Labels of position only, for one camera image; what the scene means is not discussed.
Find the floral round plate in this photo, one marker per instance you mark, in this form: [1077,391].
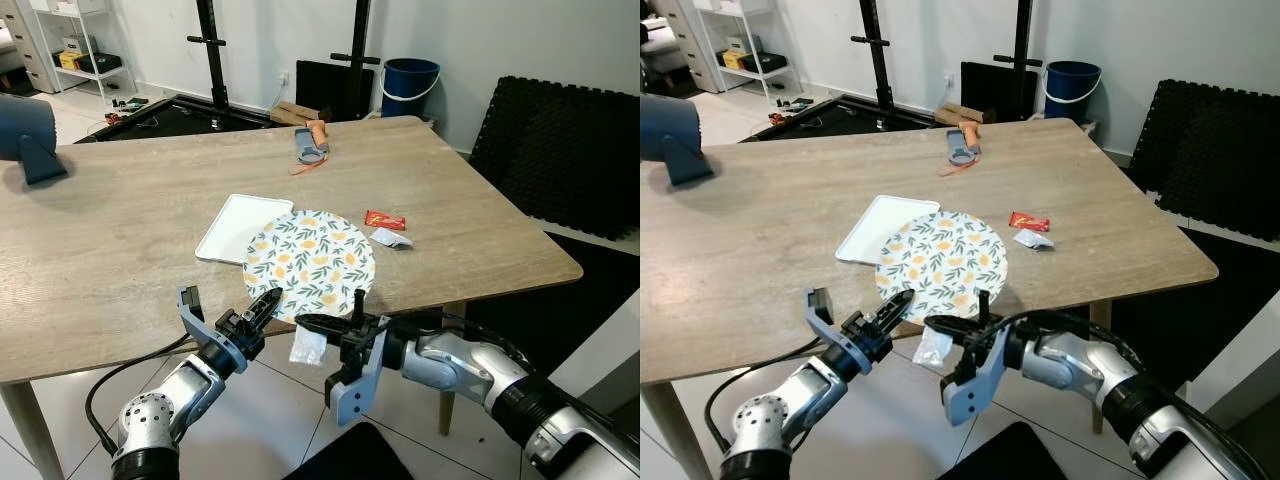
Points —
[945,262]
[310,262]

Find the white rectangular tray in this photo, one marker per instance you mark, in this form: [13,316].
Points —
[865,230]
[228,228]

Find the red snack packet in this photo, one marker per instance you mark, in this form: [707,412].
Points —
[385,220]
[1030,222]

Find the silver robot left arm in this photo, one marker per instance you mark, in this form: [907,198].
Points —
[790,415]
[165,410]

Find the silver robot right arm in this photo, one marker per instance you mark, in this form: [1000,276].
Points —
[480,375]
[1110,375]

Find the black rack base platform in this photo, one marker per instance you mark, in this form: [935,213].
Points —
[835,118]
[170,118]

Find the large black floor mat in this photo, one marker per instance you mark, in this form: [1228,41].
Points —
[560,290]
[1210,300]

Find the black flat panel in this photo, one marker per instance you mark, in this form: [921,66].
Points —
[320,90]
[985,92]

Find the black foam mat stack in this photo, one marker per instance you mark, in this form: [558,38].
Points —
[560,150]
[1220,150]

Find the white shelf unit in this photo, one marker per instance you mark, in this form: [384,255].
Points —
[765,73]
[100,73]

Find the black flat case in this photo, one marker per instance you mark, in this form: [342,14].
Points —
[105,62]
[770,62]

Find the blue-grey desk device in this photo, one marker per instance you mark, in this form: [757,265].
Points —
[670,130]
[25,130]

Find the yellow box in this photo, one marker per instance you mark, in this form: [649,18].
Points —
[70,60]
[735,60]

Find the white box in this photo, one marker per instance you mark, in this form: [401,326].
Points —
[80,44]
[745,44]

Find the grey drawer unit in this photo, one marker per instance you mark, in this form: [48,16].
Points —
[690,45]
[25,50]

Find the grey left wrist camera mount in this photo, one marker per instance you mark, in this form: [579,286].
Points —
[832,335]
[205,335]

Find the black rack post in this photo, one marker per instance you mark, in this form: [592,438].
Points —
[212,60]
[360,40]
[1020,40]
[875,60]

